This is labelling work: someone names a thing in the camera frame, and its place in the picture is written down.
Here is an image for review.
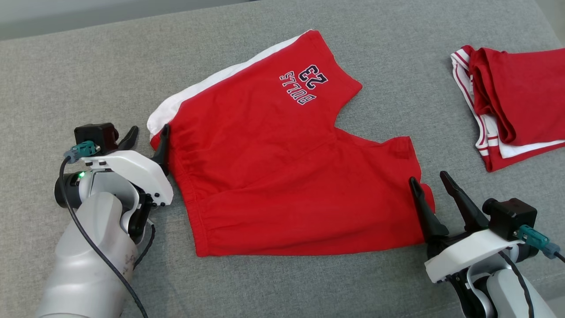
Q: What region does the red shorts white side panel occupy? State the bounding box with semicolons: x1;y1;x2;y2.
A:
147;30;437;257

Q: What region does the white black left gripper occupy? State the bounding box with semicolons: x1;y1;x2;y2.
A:
54;124;174;209

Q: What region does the black cable teal plug left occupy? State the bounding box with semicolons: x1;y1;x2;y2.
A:
59;140;149;318

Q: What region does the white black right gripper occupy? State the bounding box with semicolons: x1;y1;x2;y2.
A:
408;171;524;284

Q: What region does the black cable teal plug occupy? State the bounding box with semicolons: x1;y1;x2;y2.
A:
498;224;565;318
59;140;149;318

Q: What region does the black cable teal plug right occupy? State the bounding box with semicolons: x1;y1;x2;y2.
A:
498;224;565;318

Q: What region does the red jersey white striped trim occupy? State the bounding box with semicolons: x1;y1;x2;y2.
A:
450;45;565;173

